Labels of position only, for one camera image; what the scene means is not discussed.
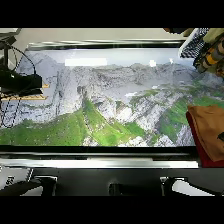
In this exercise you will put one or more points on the red garment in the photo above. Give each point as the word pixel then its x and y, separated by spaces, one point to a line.
pixel 196 146

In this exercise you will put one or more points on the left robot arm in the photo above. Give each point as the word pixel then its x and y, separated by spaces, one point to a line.
pixel 20 81

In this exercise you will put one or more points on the silver frame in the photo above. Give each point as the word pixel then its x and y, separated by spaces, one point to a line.
pixel 100 163

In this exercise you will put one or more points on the olive and yellow striped garment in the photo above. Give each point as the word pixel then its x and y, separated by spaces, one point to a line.
pixel 211 58

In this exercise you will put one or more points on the black and white checked garment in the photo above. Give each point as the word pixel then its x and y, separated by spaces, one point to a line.
pixel 195 45

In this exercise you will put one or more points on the brown clothes hanger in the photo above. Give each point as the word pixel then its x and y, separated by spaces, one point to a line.
pixel 30 97

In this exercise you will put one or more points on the brown garment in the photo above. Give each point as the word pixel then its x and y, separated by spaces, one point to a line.
pixel 208 131

